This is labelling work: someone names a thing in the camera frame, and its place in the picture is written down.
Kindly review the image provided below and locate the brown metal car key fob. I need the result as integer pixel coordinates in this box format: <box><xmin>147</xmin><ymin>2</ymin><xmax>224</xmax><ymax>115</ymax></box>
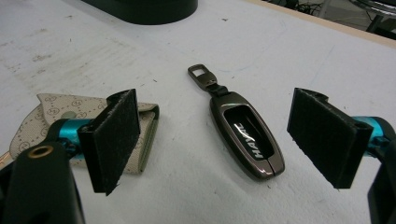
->
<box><xmin>187</xmin><ymin>63</ymin><xmax>286</xmax><ymax>181</ymax></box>

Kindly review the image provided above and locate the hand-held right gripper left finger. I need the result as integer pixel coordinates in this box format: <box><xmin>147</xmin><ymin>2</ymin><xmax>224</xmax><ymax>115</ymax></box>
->
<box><xmin>46</xmin><ymin>88</ymin><xmax>141</xmax><ymax>197</ymax></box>

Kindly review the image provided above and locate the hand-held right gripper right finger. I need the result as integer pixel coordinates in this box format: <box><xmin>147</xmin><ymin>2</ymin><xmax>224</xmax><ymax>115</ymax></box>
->
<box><xmin>286</xmin><ymin>87</ymin><xmax>396</xmax><ymax>189</ymax></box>

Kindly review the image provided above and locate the black round base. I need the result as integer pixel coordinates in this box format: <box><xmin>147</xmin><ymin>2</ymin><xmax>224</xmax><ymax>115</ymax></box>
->
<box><xmin>81</xmin><ymin>0</ymin><xmax>199</xmax><ymax>25</ymax></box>

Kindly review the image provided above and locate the beige patterned fabric pouch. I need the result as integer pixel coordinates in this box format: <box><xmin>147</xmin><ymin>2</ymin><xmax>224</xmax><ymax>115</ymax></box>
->
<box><xmin>8</xmin><ymin>92</ymin><xmax>161</xmax><ymax>175</ymax></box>

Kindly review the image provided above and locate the metal stand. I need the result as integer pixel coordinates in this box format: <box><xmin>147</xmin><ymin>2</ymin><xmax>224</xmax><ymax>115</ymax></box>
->
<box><xmin>348</xmin><ymin>0</ymin><xmax>396</xmax><ymax>40</ymax></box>

